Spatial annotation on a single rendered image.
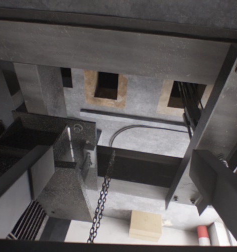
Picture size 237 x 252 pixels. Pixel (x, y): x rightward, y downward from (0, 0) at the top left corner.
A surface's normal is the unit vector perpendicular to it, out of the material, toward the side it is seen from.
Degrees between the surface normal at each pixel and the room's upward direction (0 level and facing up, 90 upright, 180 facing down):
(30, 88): 0
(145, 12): 0
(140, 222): 90
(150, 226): 90
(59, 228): 90
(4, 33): 0
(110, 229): 90
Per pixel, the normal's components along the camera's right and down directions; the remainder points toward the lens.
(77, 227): 0.06, -0.77
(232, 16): -0.15, 0.62
